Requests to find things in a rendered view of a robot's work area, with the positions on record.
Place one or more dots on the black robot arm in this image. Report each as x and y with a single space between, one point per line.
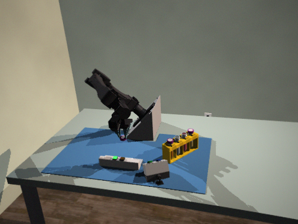
112 98

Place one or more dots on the grey key desk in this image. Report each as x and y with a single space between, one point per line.
156 170

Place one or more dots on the blue flat mat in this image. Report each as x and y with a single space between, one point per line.
80 159

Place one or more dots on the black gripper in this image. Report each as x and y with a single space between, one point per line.
125 128

